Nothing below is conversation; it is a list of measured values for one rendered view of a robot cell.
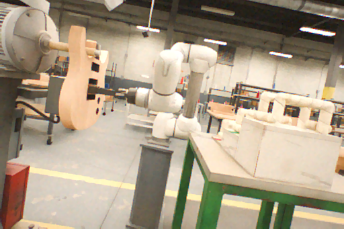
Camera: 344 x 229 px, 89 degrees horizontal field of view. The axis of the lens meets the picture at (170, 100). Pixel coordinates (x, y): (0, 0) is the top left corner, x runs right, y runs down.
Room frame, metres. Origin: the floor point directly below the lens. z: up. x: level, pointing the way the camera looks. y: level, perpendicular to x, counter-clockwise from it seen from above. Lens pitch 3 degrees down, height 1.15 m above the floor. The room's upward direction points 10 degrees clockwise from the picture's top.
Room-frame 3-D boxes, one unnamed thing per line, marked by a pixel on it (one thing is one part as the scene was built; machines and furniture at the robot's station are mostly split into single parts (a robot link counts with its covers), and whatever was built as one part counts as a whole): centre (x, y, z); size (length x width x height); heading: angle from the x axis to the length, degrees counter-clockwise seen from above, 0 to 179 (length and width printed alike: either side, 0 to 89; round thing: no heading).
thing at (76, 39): (0.68, 0.39, 1.28); 0.07 x 0.04 x 0.10; 3
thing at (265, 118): (0.61, -0.34, 1.12); 0.11 x 0.03 x 0.03; 5
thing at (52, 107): (0.96, 0.66, 0.99); 0.24 x 0.21 x 0.26; 92
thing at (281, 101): (0.57, -0.35, 1.15); 0.03 x 0.03 x 0.09
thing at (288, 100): (0.58, -0.43, 1.20); 0.20 x 0.03 x 0.03; 94
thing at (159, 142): (1.48, 0.05, 0.73); 0.22 x 0.18 x 0.06; 84
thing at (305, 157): (0.62, -0.43, 1.02); 0.27 x 0.15 x 0.17; 95
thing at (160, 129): (1.48, 0.02, 0.87); 0.18 x 0.16 x 0.22; 86
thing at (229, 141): (0.78, -0.42, 0.98); 0.27 x 0.16 x 0.09; 95
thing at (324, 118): (0.58, -0.52, 1.15); 0.03 x 0.03 x 0.09
